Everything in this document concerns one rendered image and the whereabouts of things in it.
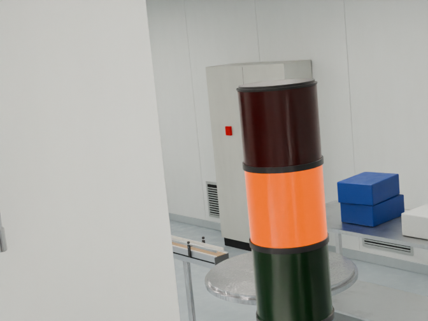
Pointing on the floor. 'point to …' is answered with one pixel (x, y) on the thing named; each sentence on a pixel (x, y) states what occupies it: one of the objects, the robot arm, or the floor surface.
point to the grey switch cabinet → (225, 141)
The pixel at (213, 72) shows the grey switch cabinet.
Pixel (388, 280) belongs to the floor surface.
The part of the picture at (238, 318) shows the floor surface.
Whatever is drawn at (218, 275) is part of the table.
